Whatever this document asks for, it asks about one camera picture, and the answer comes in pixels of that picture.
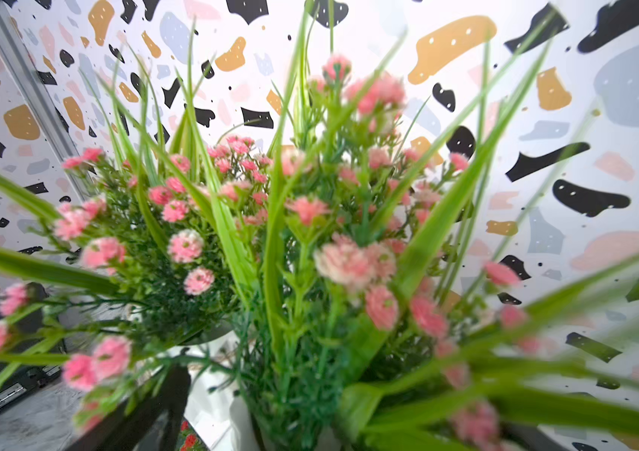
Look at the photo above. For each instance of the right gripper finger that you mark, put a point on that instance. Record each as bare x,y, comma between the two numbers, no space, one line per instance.
153,425

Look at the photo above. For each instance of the red flower pot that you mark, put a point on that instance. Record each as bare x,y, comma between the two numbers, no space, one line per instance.
188,439

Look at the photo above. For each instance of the pink flower pot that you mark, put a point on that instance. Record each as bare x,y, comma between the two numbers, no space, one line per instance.
149,266
446,246

